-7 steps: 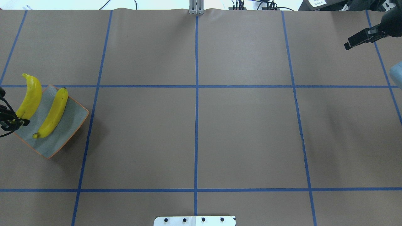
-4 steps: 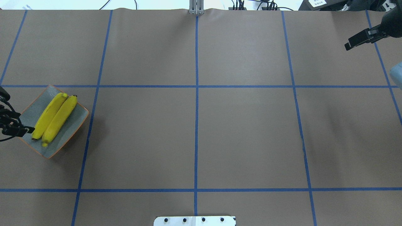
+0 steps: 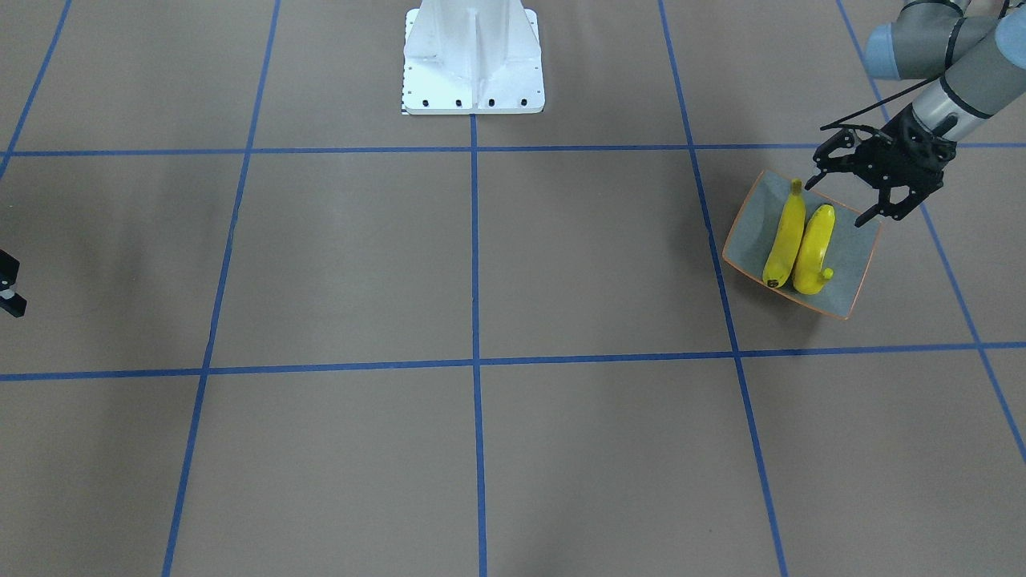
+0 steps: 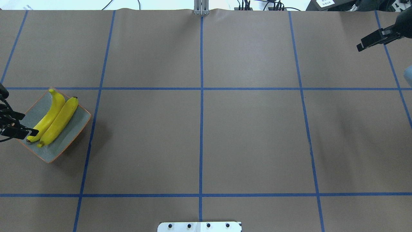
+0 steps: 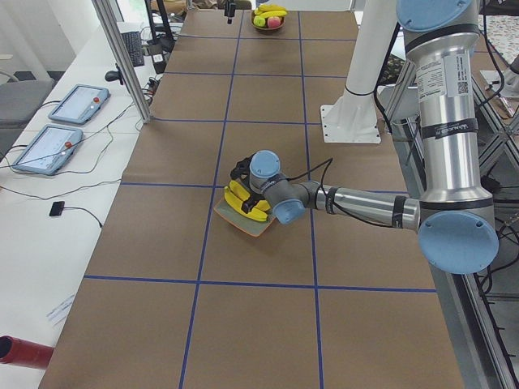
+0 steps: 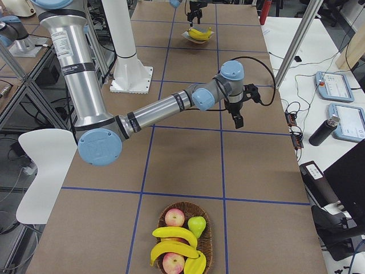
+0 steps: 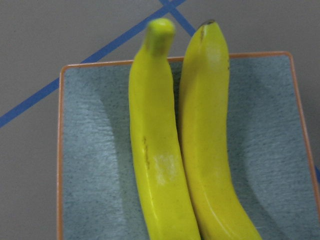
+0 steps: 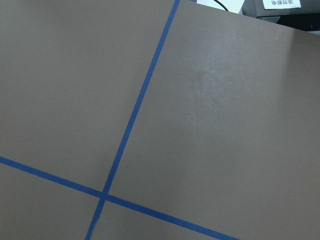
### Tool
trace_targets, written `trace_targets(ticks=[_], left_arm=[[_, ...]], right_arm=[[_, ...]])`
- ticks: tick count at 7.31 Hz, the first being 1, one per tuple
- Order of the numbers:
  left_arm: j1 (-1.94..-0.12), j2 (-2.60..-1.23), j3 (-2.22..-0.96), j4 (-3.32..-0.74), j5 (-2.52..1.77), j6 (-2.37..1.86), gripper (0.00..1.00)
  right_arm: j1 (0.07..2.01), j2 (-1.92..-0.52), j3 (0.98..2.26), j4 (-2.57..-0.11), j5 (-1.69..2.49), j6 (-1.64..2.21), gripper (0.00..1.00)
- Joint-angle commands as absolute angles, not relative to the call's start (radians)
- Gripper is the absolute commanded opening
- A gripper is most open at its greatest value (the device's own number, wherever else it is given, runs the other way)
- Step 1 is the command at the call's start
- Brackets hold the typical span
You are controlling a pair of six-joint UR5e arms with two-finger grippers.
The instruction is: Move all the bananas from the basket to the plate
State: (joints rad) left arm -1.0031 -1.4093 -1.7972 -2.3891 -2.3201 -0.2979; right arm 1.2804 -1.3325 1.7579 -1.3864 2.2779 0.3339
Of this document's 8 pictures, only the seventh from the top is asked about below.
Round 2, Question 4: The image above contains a yellow banana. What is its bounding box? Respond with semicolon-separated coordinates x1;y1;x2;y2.
128;18;201;240
178;19;261;240

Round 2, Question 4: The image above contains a grey square plate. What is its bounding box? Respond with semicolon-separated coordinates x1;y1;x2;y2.
57;51;320;240

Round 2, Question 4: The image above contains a yellow banana top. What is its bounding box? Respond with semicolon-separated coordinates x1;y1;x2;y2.
178;19;261;240

